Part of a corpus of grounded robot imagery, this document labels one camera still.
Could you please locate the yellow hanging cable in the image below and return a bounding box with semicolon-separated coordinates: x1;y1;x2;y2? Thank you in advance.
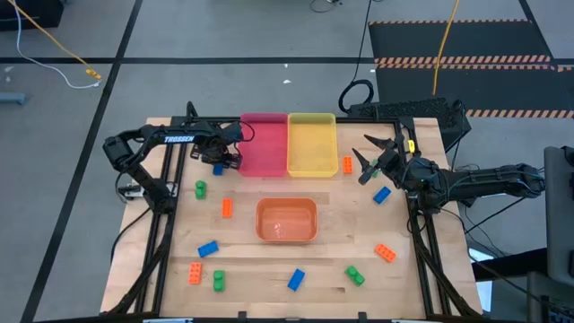
431;0;461;97

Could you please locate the red plastic bin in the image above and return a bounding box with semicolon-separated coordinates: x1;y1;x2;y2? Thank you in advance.
236;112;289;178

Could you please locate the grey bar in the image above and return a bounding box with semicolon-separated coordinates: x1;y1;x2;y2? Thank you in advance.
0;92;27;106

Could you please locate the black box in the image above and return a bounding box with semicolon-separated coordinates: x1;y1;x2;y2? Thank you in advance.
0;0;65;32

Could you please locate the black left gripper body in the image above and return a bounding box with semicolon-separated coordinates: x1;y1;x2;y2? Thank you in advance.
200;134;232;165

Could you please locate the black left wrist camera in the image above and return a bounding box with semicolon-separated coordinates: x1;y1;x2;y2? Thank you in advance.
222;121;246;144

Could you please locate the grey cabinet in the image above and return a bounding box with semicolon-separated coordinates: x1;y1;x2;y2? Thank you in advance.
544;145;574;288

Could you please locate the black mat with hazard stripes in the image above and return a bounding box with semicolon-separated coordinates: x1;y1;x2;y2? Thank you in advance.
367;19;553;64
374;62;574;120

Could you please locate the black aluminium table frame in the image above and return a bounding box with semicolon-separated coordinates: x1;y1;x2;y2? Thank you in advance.
107;101;483;322

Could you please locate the black hanging cable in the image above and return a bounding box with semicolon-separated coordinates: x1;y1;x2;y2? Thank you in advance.
337;0;376;115

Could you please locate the white floor cable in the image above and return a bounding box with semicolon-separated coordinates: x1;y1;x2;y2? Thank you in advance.
12;0;102;90

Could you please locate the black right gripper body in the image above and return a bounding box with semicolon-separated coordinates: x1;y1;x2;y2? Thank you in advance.
378;141;418;185

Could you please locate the orange plastic bin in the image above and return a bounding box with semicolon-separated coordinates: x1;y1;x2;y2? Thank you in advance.
255;196;319;244

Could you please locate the yellow plastic bin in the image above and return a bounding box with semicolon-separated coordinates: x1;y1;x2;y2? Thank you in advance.
286;112;339;179

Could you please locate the yellow floor cable with plug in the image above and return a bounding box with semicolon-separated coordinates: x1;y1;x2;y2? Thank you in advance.
6;0;103;81

